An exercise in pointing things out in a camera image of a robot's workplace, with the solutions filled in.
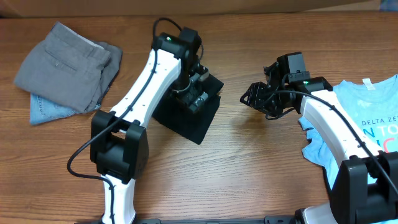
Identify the folded grey trousers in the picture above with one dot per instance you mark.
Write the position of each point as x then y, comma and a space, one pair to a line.
70, 70

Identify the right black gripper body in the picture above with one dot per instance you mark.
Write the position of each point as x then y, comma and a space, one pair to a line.
273, 104

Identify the light blue printed t-shirt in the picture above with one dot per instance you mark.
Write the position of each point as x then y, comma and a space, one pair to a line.
372, 107

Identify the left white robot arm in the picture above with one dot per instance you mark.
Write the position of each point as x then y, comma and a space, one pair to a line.
120, 146

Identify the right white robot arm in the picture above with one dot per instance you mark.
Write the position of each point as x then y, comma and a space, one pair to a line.
365, 189

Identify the folded blue jeans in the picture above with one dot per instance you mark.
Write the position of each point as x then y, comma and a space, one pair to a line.
43, 110

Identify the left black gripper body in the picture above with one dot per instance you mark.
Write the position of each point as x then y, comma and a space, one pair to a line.
188, 90

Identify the black polo shirt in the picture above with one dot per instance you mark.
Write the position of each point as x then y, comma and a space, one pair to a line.
173, 114

